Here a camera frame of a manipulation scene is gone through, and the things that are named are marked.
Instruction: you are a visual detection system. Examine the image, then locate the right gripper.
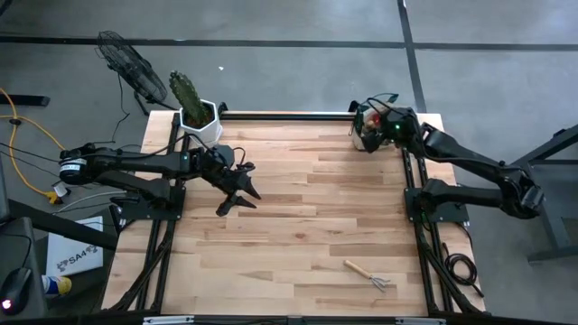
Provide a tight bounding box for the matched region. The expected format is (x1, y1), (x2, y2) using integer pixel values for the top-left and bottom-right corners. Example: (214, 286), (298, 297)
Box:
(360, 107), (415, 153)

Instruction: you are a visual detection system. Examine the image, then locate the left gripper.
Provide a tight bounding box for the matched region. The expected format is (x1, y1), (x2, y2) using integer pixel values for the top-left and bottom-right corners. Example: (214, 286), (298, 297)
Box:
(198, 144), (262, 218)

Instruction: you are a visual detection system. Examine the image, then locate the beige green gardening bag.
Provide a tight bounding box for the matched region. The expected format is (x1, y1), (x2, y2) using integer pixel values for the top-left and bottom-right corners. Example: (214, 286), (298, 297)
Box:
(348, 92), (407, 153)

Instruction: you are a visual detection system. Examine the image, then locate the hand rake wooden handle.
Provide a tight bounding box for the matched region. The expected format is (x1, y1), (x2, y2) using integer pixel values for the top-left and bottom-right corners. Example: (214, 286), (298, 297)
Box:
(343, 259), (391, 293)

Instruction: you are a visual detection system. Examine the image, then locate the white plant pot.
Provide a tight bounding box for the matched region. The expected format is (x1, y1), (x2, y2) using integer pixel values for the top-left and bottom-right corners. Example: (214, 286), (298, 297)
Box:
(179, 98), (224, 147)

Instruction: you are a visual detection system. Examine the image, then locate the green cactus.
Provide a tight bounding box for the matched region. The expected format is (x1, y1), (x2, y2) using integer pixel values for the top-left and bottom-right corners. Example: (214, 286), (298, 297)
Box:
(168, 70), (211, 127)

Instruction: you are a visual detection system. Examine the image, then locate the black floor fan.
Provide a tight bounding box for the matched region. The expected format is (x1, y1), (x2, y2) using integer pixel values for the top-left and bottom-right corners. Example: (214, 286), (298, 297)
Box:
(94, 30), (177, 116)

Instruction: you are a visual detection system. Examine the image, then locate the white cardboard box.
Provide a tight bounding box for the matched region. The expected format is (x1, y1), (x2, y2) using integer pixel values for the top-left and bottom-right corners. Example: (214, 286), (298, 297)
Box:
(45, 215), (104, 277)

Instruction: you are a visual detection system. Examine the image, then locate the blue yellow spray can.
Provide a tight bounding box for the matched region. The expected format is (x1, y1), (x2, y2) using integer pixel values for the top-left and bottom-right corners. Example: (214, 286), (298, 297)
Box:
(41, 274), (73, 299)

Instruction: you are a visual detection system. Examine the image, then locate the black side desk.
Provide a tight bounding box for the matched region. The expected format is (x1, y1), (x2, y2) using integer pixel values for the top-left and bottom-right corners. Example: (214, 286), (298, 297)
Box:
(0, 153), (118, 317)

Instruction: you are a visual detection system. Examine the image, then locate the black computer mouse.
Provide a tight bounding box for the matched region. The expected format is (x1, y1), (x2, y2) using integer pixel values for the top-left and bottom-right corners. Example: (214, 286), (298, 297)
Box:
(0, 266), (33, 316)

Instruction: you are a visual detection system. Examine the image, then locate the black aluminium table frame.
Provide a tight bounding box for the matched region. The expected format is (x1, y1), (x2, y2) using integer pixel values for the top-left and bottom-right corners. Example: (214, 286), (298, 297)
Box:
(101, 110), (487, 317)

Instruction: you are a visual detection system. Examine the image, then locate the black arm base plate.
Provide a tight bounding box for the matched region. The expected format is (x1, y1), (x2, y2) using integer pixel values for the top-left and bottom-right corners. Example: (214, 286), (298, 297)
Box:
(404, 187), (471, 225)
(110, 184), (186, 222)

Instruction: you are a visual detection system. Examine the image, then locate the coiled dark cable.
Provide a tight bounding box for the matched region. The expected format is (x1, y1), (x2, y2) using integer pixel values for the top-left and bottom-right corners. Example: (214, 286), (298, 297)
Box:
(440, 241), (485, 299)

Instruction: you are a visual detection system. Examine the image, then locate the silver metal bracket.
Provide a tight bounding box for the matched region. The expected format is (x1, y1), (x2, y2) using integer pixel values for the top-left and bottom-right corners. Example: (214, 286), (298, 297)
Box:
(395, 317), (446, 325)
(143, 315), (195, 325)

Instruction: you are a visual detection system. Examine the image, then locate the white floor cable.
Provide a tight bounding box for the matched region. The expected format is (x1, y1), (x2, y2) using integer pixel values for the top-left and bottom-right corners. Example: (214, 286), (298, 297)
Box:
(56, 189), (127, 214)

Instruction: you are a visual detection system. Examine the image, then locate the black desk frame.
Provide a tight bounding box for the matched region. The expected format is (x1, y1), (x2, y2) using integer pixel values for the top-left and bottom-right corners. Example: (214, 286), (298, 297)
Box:
(505, 124), (578, 263)

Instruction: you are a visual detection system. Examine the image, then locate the yellow extension cable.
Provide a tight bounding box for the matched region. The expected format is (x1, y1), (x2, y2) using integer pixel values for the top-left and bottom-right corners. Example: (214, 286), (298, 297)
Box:
(0, 88), (71, 204)

